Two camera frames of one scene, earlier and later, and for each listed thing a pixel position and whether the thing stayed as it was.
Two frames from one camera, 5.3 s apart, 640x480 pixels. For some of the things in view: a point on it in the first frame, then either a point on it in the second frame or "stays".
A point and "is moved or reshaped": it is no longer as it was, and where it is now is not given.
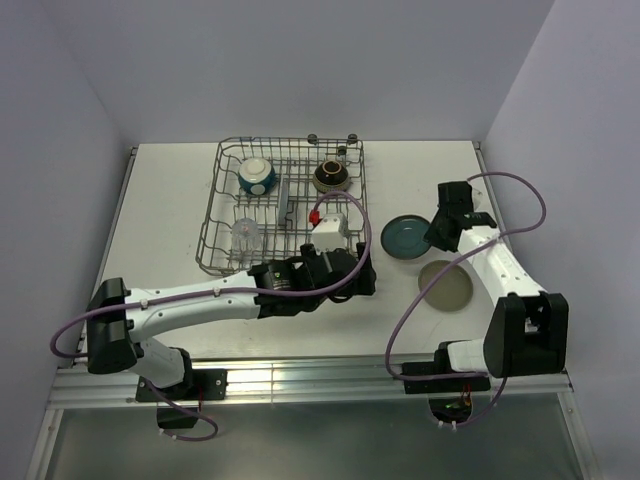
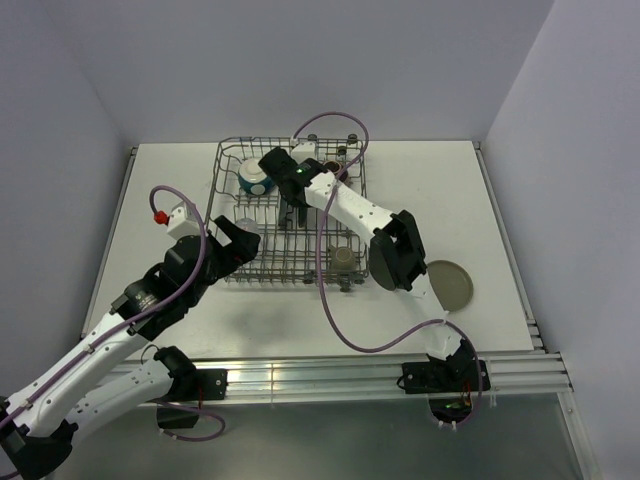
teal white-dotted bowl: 257,176 stays
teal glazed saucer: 403,236 is moved or reshaped
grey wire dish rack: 267,199 stays
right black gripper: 432,237 to 298,205
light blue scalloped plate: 283,200 stays
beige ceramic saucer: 452,292 stays
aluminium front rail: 275,380 stays
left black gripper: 363,284 to 240,248
